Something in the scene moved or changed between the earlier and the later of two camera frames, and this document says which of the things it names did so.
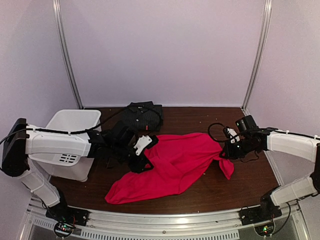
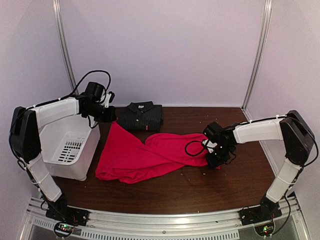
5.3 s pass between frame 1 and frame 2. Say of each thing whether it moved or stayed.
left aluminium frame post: stayed
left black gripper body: moved
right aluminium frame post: stayed
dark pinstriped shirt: stayed
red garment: moved
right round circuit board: stayed
